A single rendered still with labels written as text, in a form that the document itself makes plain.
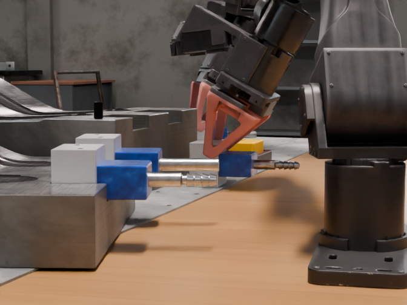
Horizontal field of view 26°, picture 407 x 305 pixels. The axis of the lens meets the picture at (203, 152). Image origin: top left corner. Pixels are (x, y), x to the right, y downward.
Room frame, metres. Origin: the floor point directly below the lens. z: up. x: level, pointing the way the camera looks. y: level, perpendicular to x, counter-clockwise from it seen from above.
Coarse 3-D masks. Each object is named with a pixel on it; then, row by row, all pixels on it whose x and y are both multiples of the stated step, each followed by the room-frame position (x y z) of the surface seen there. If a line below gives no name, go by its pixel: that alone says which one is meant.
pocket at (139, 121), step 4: (104, 116) 1.01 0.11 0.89; (108, 116) 1.02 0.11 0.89; (112, 116) 1.03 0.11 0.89; (116, 116) 1.04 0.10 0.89; (120, 116) 1.04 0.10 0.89; (124, 116) 1.03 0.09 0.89; (128, 116) 1.03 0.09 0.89; (132, 116) 1.03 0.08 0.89; (136, 116) 1.03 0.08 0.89; (140, 116) 1.03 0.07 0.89; (144, 116) 1.02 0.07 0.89; (148, 116) 1.02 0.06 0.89; (136, 120) 1.03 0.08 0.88; (140, 120) 1.03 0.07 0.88; (144, 120) 1.02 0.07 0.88; (148, 120) 1.02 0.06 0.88; (136, 124) 1.03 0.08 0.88; (140, 124) 1.03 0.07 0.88; (144, 124) 1.02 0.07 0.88; (148, 124) 1.02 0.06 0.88; (136, 128) 1.03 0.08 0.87; (140, 128) 1.01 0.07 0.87; (144, 128) 1.01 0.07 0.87
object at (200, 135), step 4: (204, 120) 1.48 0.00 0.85; (224, 128) 1.49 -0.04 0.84; (200, 132) 1.47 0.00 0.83; (204, 132) 1.48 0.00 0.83; (224, 132) 1.49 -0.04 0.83; (228, 132) 1.51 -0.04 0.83; (252, 132) 1.51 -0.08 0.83; (200, 136) 1.47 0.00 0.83; (224, 136) 1.49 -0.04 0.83; (248, 136) 1.51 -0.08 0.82; (252, 136) 1.51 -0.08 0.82; (256, 136) 1.51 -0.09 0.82
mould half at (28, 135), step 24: (24, 96) 1.24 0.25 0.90; (0, 120) 1.01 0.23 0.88; (24, 120) 0.97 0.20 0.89; (48, 120) 0.96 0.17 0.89; (72, 120) 0.95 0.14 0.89; (96, 120) 0.94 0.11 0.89; (120, 120) 0.94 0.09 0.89; (192, 120) 1.16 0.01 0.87; (0, 144) 0.98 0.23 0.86; (24, 144) 0.97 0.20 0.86; (48, 144) 0.96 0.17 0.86; (144, 144) 1.01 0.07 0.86; (168, 144) 1.08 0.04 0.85
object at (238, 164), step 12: (192, 144) 1.06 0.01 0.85; (216, 144) 1.05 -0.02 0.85; (192, 156) 1.06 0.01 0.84; (204, 156) 1.06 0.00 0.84; (228, 156) 1.05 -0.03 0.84; (240, 156) 1.05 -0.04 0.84; (252, 156) 1.05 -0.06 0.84; (228, 168) 1.05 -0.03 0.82; (240, 168) 1.05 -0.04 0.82; (252, 168) 1.05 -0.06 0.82; (264, 168) 1.06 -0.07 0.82
